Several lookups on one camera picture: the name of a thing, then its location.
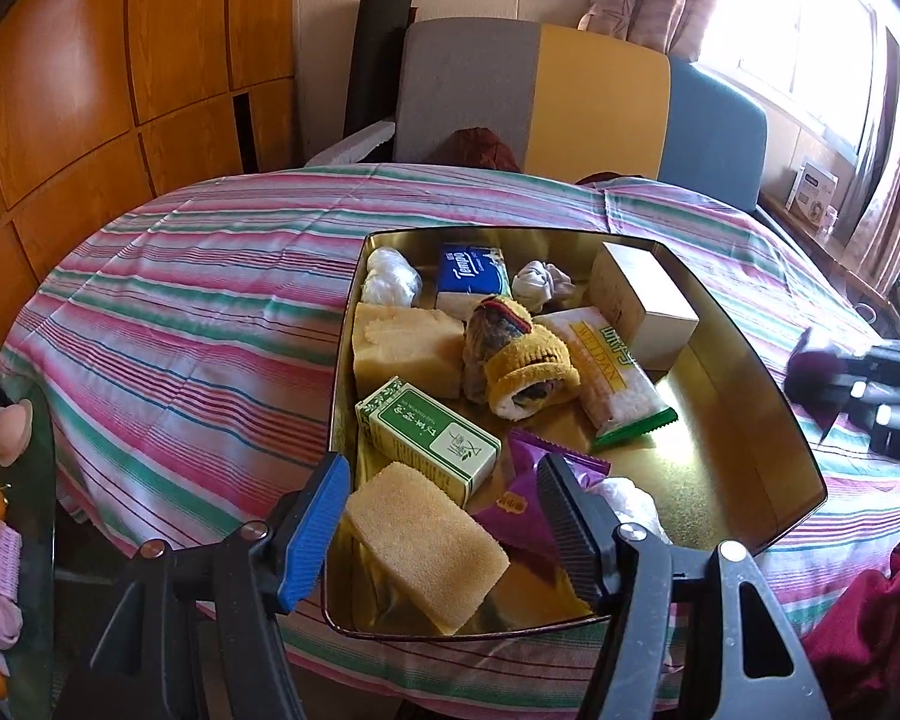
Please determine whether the pink ridged toy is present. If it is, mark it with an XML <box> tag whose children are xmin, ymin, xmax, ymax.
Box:
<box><xmin>0</xmin><ymin>521</ymin><xmax>23</xmax><ymax>597</ymax></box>

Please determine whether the coarse yellow sponge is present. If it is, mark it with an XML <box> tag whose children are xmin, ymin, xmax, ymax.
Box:
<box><xmin>343</xmin><ymin>461</ymin><xmax>511</xmax><ymax>635</ymax></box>

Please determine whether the clear plastic bag bundle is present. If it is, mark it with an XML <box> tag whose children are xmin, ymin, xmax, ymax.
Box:
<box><xmin>589</xmin><ymin>474</ymin><xmax>672</xmax><ymax>545</ymax></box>

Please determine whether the white plastic bag ball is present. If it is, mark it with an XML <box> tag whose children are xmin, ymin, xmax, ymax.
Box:
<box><xmin>364</xmin><ymin>246</ymin><xmax>423</xmax><ymax>307</ymax></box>

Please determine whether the pink plastic toy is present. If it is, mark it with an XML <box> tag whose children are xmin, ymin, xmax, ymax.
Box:
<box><xmin>0</xmin><ymin>399</ymin><xmax>35</xmax><ymax>466</ymax></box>

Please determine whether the gold tin box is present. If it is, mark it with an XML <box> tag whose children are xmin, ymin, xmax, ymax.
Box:
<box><xmin>321</xmin><ymin>225</ymin><xmax>828</xmax><ymax>640</ymax></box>

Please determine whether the blue tissue pack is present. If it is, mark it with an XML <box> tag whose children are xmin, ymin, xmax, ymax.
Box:
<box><xmin>435</xmin><ymin>242</ymin><xmax>515</xmax><ymax>316</ymax></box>

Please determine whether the grey yellow blue armchair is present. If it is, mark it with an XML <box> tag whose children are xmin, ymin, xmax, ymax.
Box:
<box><xmin>304</xmin><ymin>17</ymin><xmax>777</xmax><ymax>215</ymax></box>

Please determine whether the purple snack packet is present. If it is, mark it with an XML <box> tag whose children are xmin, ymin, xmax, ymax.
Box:
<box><xmin>784</xmin><ymin>328</ymin><xmax>852</xmax><ymax>443</ymax></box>
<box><xmin>471</xmin><ymin>427</ymin><xmax>612</xmax><ymax>578</ymax></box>

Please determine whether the dark red cloth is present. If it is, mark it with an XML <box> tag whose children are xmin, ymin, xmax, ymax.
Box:
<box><xmin>442</xmin><ymin>127</ymin><xmax>522</xmax><ymax>172</ymax></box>

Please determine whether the green and white box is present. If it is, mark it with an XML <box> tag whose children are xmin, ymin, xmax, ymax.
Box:
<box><xmin>355</xmin><ymin>377</ymin><xmax>502</xmax><ymax>509</ymax></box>

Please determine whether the maroon garment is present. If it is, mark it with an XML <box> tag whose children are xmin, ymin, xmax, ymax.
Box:
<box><xmin>802</xmin><ymin>480</ymin><xmax>900</xmax><ymax>713</ymax></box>

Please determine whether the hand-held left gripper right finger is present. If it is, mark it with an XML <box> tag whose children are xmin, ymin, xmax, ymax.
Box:
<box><xmin>536</xmin><ymin>454</ymin><xmax>830</xmax><ymax>720</ymax></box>

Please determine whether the rice cracker packet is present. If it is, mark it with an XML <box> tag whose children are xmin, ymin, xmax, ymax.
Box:
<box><xmin>544</xmin><ymin>306</ymin><xmax>678</xmax><ymax>451</ymax></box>

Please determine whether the white carton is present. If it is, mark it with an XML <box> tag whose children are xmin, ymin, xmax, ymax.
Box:
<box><xmin>787</xmin><ymin>159</ymin><xmax>839</xmax><ymax>230</ymax></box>

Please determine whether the white sock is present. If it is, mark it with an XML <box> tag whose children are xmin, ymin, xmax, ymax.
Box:
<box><xmin>511</xmin><ymin>259</ymin><xmax>584</xmax><ymax>312</ymax></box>

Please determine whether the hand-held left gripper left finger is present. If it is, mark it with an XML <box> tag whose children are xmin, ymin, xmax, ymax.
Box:
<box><xmin>52</xmin><ymin>452</ymin><xmax>352</xmax><ymax>720</ymax></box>

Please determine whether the wooden wardrobe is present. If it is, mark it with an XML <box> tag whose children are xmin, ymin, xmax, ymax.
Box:
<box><xmin>0</xmin><ymin>0</ymin><xmax>301</xmax><ymax>316</ymax></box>

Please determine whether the yellow sock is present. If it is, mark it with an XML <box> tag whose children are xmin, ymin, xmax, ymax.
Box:
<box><xmin>461</xmin><ymin>296</ymin><xmax>580</xmax><ymax>421</ymax></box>

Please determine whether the window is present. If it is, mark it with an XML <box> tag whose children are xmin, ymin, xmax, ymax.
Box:
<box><xmin>701</xmin><ymin>0</ymin><xmax>900</xmax><ymax>158</ymax></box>

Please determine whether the wooden side table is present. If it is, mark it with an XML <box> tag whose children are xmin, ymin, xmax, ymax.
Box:
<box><xmin>757</xmin><ymin>195</ymin><xmax>900</xmax><ymax>338</ymax></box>

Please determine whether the pale yellow sponge block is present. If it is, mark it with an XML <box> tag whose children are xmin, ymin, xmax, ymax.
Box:
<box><xmin>352</xmin><ymin>302</ymin><xmax>466</xmax><ymax>400</ymax></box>

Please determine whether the cream cardboard box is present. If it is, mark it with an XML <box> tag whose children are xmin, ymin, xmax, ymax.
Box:
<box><xmin>589</xmin><ymin>241</ymin><xmax>700</xmax><ymax>372</ymax></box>

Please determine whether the black roll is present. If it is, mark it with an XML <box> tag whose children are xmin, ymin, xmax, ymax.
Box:
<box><xmin>345</xmin><ymin>0</ymin><xmax>415</xmax><ymax>158</ymax></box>

